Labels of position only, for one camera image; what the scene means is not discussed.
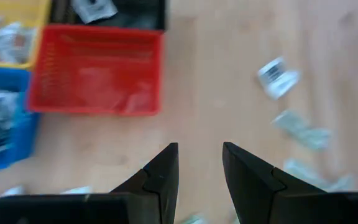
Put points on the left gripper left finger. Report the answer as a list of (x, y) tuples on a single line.
[(157, 193)]

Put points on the black plastic basket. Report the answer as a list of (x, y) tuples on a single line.
[(141, 15)]

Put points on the yellow plastic basket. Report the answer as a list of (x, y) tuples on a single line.
[(11, 7)]

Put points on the green striped bandage wrapper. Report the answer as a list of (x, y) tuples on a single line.
[(193, 220), (315, 175), (300, 129)]

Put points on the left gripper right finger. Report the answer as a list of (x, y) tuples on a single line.
[(250, 186)]

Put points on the blue plastic basket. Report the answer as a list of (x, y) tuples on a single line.
[(26, 140)]

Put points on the red plastic basket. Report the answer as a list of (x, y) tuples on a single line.
[(104, 77)]

